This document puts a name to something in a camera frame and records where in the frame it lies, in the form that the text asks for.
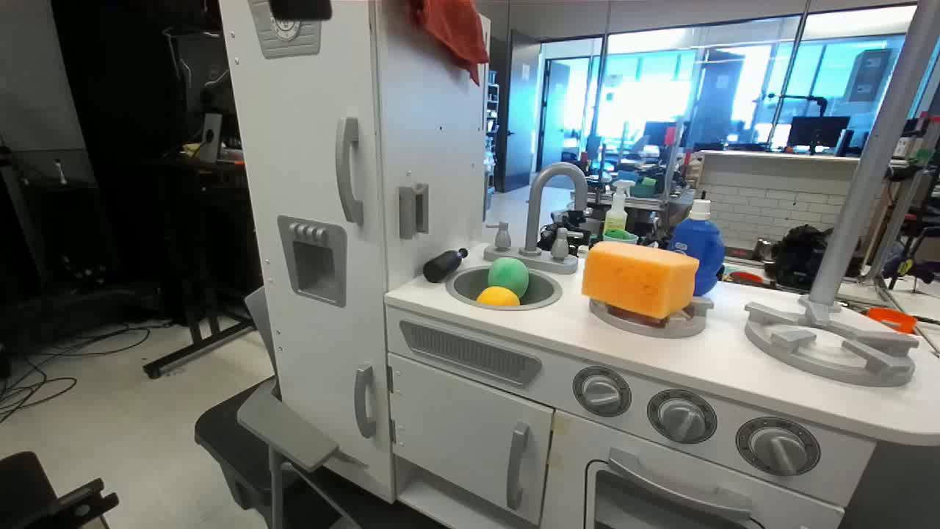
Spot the green plush ball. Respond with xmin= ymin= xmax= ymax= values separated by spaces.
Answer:
xmin=484 ymin=255 xmax=531 ymax=302

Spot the grey toy wall phone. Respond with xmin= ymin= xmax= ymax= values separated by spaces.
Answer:
xmin=397 ymin=183 xmax=432 ymax=242

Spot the white oven door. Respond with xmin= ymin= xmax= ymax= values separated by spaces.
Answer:
xmin=541 ymin=414 xmax=846 ymax=529

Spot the grey toy faucet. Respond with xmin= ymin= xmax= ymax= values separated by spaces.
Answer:
xmin=481 ymin=161 xmax=591 ymax=277

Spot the red cloth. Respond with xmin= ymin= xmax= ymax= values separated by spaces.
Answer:
xmin=407 ymin=0 xmax=494 ymax=86

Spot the grey metal pole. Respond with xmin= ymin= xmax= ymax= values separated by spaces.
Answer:
xmin=805 ymin=0 xmax=940 ymax=311

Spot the grey round sink basin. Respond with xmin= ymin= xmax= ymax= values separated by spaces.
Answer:
xmin=444 ymin=263 xmax=566 ymax=314

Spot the orange hand tool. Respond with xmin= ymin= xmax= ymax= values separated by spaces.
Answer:
xmin=863 ymin=302 xmax=923 ymax=336

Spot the orange sponge block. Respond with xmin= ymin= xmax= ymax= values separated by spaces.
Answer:
xmin=582 ymin=242 xmax=701 ymax=324

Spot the white under-sink cabinet door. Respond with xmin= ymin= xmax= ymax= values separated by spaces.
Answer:
xmin=387 ymin=354 xmax=554 ymax=526

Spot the blue bottle with white cap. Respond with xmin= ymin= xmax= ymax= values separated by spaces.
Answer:
xmin=669 ymin=197 xmax=729 ymax=301

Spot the black equipment corner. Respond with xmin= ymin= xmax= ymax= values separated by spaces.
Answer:
xmin=0 ymin=451 xmax=124 ymax=529

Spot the white brick pattern counter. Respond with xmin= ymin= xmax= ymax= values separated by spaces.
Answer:
xmin=700 ymin=147 xmax=890 ymax=254

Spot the small white fridge door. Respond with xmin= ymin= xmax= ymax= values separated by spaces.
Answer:
xmin=263 ymin=311 xmax=397 ymax=496

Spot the black metal stand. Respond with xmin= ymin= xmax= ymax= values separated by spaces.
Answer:
xmin=140 ymin=144 xmax=260 ymax=380

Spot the grey stool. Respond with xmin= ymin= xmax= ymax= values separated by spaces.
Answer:
xmin=234 ymin=380 xmax=347 ymax=529

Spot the black bag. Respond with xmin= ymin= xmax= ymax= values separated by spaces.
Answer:
xmin=763 ymin=225 xmax=833 ymax=292

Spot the black cart platform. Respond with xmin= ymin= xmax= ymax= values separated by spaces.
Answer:
xmin=190 ymin=376 xmax=453 ymax=529

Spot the white cabinet door with dispenser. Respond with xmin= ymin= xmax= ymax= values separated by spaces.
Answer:
xmin=213 ymin=0 xmax=391 ymax=339

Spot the yellow ball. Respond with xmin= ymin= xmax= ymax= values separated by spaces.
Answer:
xmin=472 ymin=286 xmax=522 ymax=311

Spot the clear spray bottle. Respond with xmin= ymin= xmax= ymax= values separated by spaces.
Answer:
xmin=600 ymin=179 xmax=639 ymax=244

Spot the white toy play kitchen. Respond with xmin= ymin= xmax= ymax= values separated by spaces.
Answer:
xmin=213 ymin=0 xmax=940 ymax=529

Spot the grey stove knob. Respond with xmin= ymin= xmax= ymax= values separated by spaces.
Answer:
xmin=644 ymin=389 xmax=720 ymax=446
xmin=570 ymin=364 xmax=635 ymax=420
xmin=735 ymin=418 xmax=823 ymax=480

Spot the black cylinder shaker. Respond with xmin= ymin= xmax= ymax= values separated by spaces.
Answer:
xmin=419 ymin=247 xmax=469 ymax=286

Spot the black computer monitor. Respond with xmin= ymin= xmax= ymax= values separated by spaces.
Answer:
xmin=786 ymin=116 xmax=851 ymax=157

